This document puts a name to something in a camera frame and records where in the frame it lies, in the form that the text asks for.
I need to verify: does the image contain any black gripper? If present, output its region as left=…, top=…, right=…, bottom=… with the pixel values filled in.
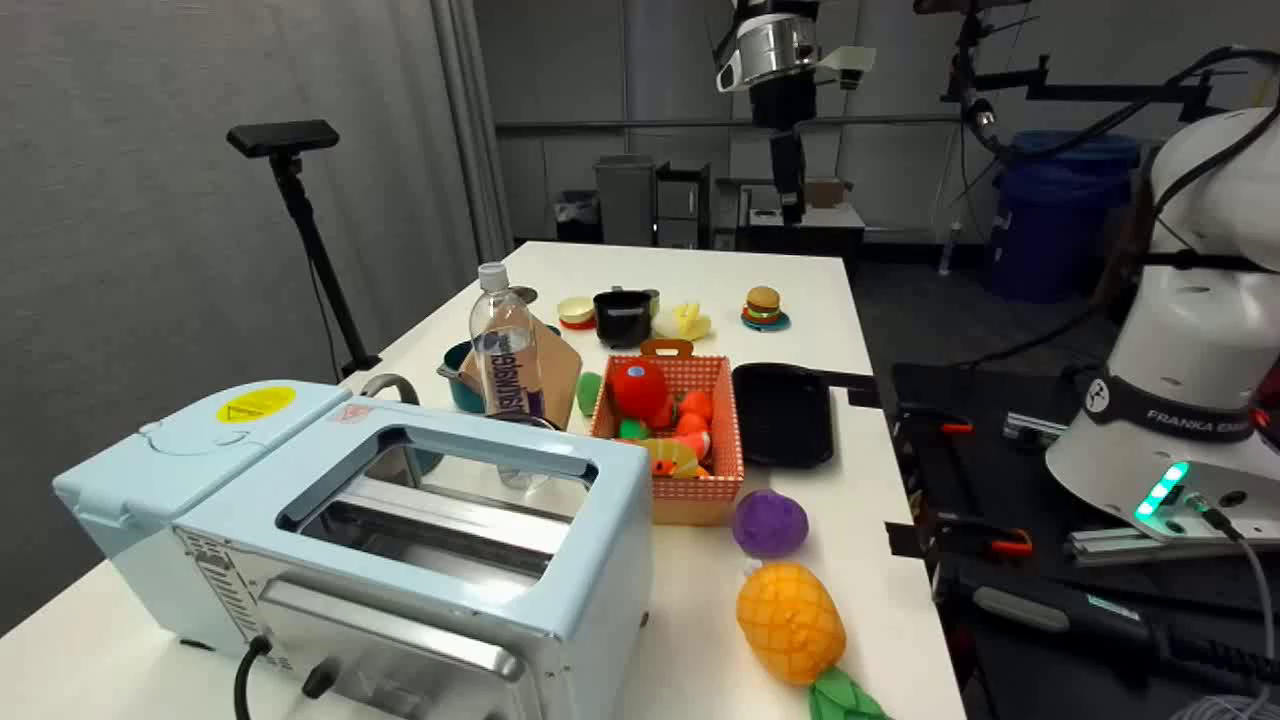
left=750, top=72, right=821, bottom=227

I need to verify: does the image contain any red tomato toy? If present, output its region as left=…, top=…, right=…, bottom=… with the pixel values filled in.
left=603, top=353, right=675, bottom=429

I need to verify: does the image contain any burger toy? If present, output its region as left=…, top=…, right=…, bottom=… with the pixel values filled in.
left=740, top=281, right=787, bottom=324

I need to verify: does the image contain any yellow plush toy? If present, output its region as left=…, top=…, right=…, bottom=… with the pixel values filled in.
left=648, top=296, right=721, bottom=350

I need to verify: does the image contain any red white round toy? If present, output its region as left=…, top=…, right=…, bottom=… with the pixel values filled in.
left=554, top=293, right=602, bottom=335

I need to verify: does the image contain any green pear toy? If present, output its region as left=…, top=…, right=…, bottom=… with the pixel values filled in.
left=573, top=369, right=607, bottom=420

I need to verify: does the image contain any orange gingham basket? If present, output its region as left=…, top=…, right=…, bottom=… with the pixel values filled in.
left=587, top=335, right=750, bottom=527

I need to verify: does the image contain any purple round plush toy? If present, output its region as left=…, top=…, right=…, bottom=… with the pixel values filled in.
left=729, top=490, right=811, bottom=564

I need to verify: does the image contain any orange pineapple toy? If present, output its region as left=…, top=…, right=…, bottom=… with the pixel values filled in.
left=732, top=558, right=893, bottom=720

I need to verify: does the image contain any black side table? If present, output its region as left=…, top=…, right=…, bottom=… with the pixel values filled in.
left=729, top=197, right=868, bottom=264

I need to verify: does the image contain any dark shelf unit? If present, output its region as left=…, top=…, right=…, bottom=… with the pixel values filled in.
left=654, top=162, right=721, bottom=254

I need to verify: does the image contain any grey cabinet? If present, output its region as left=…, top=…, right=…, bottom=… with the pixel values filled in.
left=593, top=151, right=662, bottom=250

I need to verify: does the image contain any small black pot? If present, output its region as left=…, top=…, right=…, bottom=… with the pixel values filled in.
left=587, top=286, right=664, bottom=357

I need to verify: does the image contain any black tape strip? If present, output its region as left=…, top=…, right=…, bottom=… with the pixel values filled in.
left=825, top=369, right=887, bottom=413

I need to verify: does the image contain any black plastic tray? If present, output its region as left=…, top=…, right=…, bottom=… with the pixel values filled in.
left=729, top=359, right=845, bottom=474

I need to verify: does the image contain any blue plastic barrel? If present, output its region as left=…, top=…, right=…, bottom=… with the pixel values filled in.
left=983, top=128, right=1148, bottom=309

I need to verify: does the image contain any brown board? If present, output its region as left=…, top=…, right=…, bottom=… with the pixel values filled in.
left=525, top=318, right=587, bottom=438

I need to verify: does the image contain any grey curtain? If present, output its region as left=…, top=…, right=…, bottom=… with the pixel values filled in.
left=426, top=0, right=519, bottom=269

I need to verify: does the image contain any clear plastic water bottle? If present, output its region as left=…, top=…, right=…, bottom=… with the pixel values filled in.
left=465, top=260, right=548, bottom=423

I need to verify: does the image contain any teal cup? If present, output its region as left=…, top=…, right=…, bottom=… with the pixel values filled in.
left=437, top=335, right=488, bottom=420

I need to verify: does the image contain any light blue toaster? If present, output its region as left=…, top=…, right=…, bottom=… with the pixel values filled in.
left=47, top=377, right=657, bottom=720

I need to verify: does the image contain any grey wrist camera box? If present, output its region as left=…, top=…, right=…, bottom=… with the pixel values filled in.
left=809, top=43, right=884, bottom=96

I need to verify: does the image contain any black overhead mount rig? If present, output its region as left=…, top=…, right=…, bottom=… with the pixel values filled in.
left=909, top=0, right=1221, bottom=151

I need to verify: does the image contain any orange handled clamp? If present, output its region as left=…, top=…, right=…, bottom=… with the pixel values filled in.
left=902, top=403, right=980, bottom=445
left=933, top=511, right=1040, bottom=564

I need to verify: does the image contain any grey curved metal handle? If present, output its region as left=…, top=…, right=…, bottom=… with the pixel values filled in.
left=358, top=369, right=426, bottom=410

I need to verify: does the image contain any black camera stand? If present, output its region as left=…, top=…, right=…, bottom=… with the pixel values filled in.
left=270, top=148, right=385, bottom=379

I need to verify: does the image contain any silver aluminium rail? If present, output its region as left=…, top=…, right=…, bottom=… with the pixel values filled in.
left=1066, top=525, right=1280, bottom=571

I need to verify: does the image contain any black camera bar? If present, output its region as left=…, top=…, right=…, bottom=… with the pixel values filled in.
left=225, top=115, right=343, bottom=163

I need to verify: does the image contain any black toaster cable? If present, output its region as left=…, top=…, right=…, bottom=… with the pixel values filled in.
left=230, top=631, right=279, bottom=720

